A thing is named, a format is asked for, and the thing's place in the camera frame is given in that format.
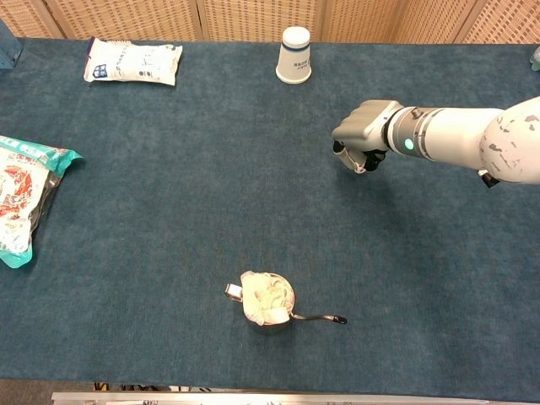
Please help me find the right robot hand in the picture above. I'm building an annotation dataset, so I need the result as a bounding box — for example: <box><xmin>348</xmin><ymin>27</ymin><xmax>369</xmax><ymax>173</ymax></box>
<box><xmin>331</xmin><ymin>99</ymin><xmax>402</xmax><ymax>175</ymax></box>

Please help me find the white paper cup blue band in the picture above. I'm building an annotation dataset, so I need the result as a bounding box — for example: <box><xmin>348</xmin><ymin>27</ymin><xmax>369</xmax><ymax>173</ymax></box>
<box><xmin>275</xmin><ymin>25</ymin><xmax>313</xmax><ymax>85</ymax></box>

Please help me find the woven rattan folding screen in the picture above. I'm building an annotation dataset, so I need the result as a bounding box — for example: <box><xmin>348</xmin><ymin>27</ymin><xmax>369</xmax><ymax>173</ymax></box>
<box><xmin>0</xmin><ymin>0</ymin><xmax>540</xmax><ymax>45</ymax></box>

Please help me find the teal felt table mat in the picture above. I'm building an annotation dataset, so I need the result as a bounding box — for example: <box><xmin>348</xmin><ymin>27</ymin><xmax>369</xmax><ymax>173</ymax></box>
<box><xmin>0</xmin><ymin>36</ymin><xmax>540</xmax><ymax>403</ymax></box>

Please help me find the crumpled white cloth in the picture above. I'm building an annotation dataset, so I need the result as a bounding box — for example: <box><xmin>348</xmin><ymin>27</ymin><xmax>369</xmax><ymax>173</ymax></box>
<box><xmin>239</xmin><ymin>270</ymin><xmax>294</xmax><ymax>327</ymax></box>

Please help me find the metal strainer with white contents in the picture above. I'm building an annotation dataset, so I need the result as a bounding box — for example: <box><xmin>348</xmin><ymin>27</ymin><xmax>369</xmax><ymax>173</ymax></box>
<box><xmin>224</xmin><ymin>273</ymin><xmax>348</xmax><ymax>334</ymax></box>

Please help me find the white blue snack packet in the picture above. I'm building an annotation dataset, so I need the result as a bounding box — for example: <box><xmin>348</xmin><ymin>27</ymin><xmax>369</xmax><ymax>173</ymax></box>
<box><xmin>83</xmin><ymin>36</ymin><xmax>184</xmax><ymax>87</ymax></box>

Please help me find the teal red food bag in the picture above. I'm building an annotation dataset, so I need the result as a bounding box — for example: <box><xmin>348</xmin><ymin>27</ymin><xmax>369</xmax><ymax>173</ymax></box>
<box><xmin>0</xmin><ymin>135</ymin><xmax>84</xmax><ymax>270</ymax></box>

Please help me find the aluminium frame rail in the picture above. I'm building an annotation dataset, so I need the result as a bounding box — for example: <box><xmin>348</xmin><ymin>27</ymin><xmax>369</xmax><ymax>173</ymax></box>
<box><xmin>51</xmin><ymin>391</ymin><xmax>520</xmax><ymax>405</ymax></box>

